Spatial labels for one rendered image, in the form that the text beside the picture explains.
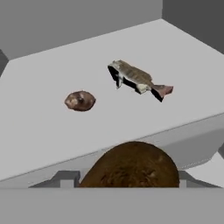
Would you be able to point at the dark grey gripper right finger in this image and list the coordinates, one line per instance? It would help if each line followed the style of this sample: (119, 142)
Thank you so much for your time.
(189, 181)

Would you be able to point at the small brown mushroom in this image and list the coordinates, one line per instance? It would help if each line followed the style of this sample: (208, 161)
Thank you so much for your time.
(79, 100)

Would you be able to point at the grey brown fish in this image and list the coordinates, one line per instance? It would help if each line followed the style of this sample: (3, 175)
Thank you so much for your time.
(135, 78)

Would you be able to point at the white tupperware container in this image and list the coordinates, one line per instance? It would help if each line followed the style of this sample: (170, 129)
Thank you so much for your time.
(96, 96)

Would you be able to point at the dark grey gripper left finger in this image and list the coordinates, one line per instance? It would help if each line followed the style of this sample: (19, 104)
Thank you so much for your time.
(66, 178)

